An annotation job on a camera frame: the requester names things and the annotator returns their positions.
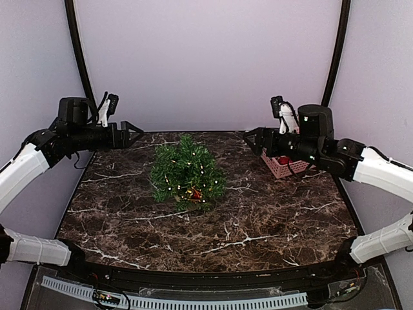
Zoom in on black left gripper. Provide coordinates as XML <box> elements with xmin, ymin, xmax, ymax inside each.
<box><xmin>70</xmin><ymin>121</ymin><xmax>144</xmax><ymax>151</ymax></box>

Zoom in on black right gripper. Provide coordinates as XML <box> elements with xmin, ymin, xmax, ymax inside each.
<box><xmin>243</xmin><ymin>127</ymin><xmax>322</xmax><ymax>165</ymax></box>

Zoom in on small green christmas tree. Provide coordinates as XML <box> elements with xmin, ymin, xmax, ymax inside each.
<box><xmin>150</xmin><ymin>134</ymin><xmax>227</xmax><ymax>211</ymax></box>

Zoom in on white fairy light string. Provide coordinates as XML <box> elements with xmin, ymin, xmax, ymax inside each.
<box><xmin>155</xmin><ymin>145</ymin><xmax>223</xmax><ymax>211</ymax></box>

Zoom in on red gold drum ornament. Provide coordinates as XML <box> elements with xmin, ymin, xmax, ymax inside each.
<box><xmin>184</xmin><ymin>187</ymin><xmax>203</xmax><ymax>203</ymax></box>

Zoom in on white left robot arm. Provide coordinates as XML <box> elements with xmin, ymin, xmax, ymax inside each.
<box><xmin>1</xmin><ymin>93</ymin><xmax>144</xmax><ymax>282</ymax></box>

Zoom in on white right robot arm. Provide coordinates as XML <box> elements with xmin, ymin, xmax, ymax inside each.
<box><xmin>243</xmin><ymin>102</ymin><xmax>412</xmax><ymax>280</ymax></box>

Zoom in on red ornaments in basket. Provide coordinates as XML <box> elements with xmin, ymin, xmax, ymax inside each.
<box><xmin>276</xmin><ymin>156</ymin><xmax>293</xmax><ymax>167</ymax></box>

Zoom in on pink plastic basket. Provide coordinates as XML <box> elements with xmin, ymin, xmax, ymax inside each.
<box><xmin>261</xmin><ymin>149</ymin><xmax>313</xmax><ymax>180</ymax></box>

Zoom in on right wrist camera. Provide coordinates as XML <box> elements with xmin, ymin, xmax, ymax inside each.
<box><xmin>270</xmin><ymin>96</ymin><xmax>299</xmax><ymax>134</ymax></box>

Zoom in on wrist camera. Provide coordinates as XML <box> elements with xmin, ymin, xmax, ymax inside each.
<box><xmin>97</xmin><ymin>92</ymin><xmax>119</xmax><ymax>127</ymax></box>
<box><xmin>270</xmin><ymin>96</ymin><xmax>299</xmax><ymax>134</ymax></box>

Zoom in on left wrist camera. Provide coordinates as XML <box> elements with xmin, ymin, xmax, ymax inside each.
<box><xmin>97</xmin><ymin>92</ymin><xmax>119</xmax><ymax>127</ymax></box>

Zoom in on white perforated cable tray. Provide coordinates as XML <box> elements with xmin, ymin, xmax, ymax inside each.
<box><xmin>41</xmin><ymin>276</ymin><xmax>309</xmax><ymax>310</ymax></box>

